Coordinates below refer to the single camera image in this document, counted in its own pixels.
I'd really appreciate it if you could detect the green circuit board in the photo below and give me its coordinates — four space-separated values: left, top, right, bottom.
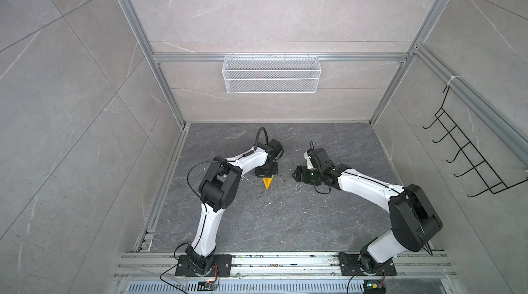
364 280 386 294
197 280 219 291

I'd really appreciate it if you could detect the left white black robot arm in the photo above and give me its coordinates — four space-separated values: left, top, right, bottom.
186 139 284 276

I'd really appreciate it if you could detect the left green circuit board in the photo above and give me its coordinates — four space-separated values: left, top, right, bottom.
197 280 219 291

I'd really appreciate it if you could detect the right green circuit board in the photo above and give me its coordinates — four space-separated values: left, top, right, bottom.
364 280 386 294

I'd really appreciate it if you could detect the aluminium front rail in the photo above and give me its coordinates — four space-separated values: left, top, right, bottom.
113 251 457 280

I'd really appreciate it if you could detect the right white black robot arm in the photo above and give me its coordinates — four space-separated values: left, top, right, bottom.
292 165 443 274

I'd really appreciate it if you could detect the yellow square paper sheet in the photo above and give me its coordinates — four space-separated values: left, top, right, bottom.
263 177 273 189

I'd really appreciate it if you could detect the aluminium corner frame post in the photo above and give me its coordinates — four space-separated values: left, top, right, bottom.
117 0 186 129

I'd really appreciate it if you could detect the white wire mesh basket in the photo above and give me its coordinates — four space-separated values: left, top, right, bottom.
222 56 322 94

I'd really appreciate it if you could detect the black wire hook rack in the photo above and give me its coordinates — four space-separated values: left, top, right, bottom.
422 86 527 198

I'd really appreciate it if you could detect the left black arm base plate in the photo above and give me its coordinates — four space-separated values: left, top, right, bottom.
175 254 232 277

